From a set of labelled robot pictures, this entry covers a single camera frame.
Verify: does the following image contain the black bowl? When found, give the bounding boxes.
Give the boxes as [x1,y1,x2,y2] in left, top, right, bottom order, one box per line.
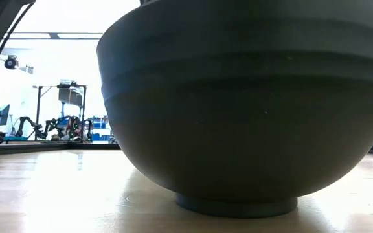
[104,77,373,219]
[96,0,373,64]
[100,51,373,100]

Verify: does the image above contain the blue storage bins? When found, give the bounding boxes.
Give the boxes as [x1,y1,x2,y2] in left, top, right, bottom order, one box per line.
[92,117,111,142]

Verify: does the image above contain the dark hanging panel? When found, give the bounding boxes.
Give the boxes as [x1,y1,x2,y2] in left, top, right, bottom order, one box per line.
[58,87,84,108]

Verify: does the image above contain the round black fixture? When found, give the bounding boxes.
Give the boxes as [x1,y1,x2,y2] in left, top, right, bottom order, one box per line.
[4,54,19,70]

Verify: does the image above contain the background monitor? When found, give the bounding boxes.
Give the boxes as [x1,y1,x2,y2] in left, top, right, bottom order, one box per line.
[0,104,11,128]

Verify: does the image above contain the background black rig frame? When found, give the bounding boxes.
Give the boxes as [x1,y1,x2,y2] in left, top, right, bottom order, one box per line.
[32,84,88,142]

